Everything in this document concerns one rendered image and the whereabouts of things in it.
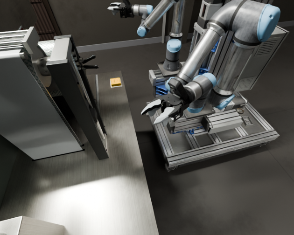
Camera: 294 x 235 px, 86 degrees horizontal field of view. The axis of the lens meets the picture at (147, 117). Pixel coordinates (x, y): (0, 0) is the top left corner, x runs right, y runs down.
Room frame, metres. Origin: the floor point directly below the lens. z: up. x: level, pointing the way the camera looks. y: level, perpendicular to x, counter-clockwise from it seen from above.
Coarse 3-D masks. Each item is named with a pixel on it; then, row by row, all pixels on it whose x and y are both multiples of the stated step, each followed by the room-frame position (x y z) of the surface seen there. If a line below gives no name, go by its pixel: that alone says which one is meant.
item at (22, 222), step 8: (24, 216) 0.06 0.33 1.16; (0, 224) 0.04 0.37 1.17; (8, 224) 0.04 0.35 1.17; (16, 224) 0.04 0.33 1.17; (24, 224) 0.04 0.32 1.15; (32, 224) 0.04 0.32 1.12; (40, 224) 0.05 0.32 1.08; (48, 224) 0.05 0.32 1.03; (56, 224) 0.06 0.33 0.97; (0, 232) 0.02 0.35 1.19; (8, 232) 0.02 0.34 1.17; (16, 232) 0.02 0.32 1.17; (24, 232) 0.03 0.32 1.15; (32, 232) 0.03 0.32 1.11; (40, 232) 0.03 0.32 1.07; (48, 232) 0.03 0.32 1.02; (56, 232) 0.03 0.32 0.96
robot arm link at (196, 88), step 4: (188, 84) 0.50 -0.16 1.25; (192, 84) 0.49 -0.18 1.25; (196, 84) 0.49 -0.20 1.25; (192, 88) 0.47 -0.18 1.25; (196, 88) 0.47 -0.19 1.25; (200, 88) 0.48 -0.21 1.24; (196, 92) 0.46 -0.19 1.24; (200, 92) 0.47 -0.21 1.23; (196, 96) 0.45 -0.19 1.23; (200, 96) 0.47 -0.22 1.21
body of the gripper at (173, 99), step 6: (186, 90) 0.46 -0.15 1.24; (168, 96) 0.43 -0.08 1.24; (174, 96) 0.43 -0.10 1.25; (180, 96) 0.43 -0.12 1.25; (192, 96) 0.44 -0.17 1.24; (168, 102) 0.40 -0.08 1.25; (174, 102) 0.40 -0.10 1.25; (180, 102) 0.40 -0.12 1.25; (186, 102) 0.45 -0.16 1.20; (162, 108) 0.41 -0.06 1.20; (180, 108) 0.40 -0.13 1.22; (186, 108) 0.44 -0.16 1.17; (174, 114) 0.39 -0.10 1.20; (180, 114) 0.39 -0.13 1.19; (174, 120) 0.37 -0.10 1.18
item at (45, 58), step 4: (48, 56) 0.50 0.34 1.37; (40, 60) 0.48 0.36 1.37; (44, 60) 0.48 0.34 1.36; (48, 60) 0.48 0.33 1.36; (40, 64) 0.47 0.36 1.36; (44, 64) 0.47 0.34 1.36; (40, 68) 0.46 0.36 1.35; (44, 68) 0.46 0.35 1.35; (44, 72) 0.46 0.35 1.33; (48, 72) 0.46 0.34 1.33
